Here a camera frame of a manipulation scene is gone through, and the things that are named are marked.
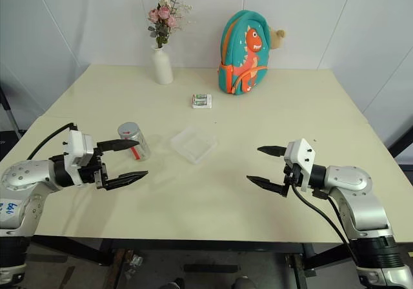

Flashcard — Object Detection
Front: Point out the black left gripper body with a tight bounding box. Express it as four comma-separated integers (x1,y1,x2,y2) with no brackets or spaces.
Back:
77,146,110,192

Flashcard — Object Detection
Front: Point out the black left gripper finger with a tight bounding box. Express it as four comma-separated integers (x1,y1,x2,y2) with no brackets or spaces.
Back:
105,170,150,192
96,139,139,153

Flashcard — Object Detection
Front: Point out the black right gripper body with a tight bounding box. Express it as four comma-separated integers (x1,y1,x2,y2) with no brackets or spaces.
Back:
282,156,302,190

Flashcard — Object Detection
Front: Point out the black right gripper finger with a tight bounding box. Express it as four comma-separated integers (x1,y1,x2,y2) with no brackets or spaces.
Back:
256,144,288,159
245,175,290,199

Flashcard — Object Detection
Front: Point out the clear plastic jar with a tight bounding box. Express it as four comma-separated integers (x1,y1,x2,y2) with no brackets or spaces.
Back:
121,128,152,162

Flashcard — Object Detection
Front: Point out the clear plastic tray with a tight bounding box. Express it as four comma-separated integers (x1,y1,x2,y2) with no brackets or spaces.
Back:
170,125,218,166

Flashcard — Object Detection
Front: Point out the green battery pack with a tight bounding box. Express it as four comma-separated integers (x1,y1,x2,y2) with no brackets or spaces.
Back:
191,92,214,110

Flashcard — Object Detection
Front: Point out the teal dinosaur backpack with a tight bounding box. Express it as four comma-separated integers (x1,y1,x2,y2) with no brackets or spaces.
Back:
217,9,270,95

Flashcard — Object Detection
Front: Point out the white ceramic vase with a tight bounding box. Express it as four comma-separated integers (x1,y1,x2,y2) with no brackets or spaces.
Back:
151,46,174,85

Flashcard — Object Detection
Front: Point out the dark rounded shape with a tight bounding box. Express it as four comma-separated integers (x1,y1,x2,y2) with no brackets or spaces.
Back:
163,277,186,289
232,275,256,289

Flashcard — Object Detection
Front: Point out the grey tripod stand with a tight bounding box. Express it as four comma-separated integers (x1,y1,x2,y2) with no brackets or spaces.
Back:
0,85,22,138

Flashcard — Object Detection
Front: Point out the brown teddy bear plush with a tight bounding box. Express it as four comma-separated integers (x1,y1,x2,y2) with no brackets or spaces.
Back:
267,26,288,50

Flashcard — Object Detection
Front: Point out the pink flower bouquet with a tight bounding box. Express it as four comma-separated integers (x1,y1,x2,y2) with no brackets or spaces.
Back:
147,0,194,50

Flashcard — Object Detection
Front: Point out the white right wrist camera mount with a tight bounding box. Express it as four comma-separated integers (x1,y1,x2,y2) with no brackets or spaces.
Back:
284,137,317,194

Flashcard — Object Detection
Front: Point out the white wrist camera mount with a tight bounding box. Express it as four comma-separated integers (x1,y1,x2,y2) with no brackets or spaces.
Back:
63,130,98,177
284,137,317,194

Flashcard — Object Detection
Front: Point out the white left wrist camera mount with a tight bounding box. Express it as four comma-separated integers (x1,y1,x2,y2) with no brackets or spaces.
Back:
63,130,98,177

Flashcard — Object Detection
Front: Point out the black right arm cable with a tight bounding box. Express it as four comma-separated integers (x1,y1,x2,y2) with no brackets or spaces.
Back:
289,184,358,266
316,191,345,227

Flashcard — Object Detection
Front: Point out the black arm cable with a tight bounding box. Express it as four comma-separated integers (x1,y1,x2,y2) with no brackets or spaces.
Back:
316,191,345,227
289,184,358,266
26,123,80,160

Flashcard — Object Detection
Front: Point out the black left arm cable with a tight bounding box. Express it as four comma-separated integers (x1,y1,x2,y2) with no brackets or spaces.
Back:
26,123,80,160

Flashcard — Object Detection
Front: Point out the black metal table frame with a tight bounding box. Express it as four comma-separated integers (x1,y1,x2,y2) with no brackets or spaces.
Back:
28,235,359,281

